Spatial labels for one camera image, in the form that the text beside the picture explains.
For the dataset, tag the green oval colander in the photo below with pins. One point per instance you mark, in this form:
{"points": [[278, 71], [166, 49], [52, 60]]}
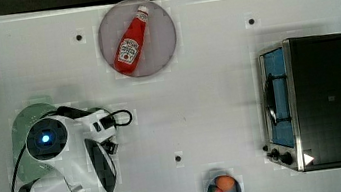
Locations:
{"points": [[28, 170]]}

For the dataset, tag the green mug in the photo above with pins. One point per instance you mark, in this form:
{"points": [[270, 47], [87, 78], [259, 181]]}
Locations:
{"points": [[97, 110]]}

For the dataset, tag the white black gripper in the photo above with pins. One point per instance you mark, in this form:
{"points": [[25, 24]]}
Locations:
{"points": [[101, 129]]}

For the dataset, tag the silver black toaster oven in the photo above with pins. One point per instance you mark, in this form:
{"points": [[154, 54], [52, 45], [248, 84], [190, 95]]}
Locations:
{"points": [[300, 82]]}

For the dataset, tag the red ketchup bottle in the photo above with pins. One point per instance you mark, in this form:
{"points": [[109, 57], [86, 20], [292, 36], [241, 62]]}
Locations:
{"points": [[130, 46]]}

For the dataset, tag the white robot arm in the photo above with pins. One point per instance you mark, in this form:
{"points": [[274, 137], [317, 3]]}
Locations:
{"points": [[76, 152]]}

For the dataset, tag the blue bowl with fruit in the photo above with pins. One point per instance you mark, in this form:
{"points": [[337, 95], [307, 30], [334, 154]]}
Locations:
{"points": [[223, 188]]}

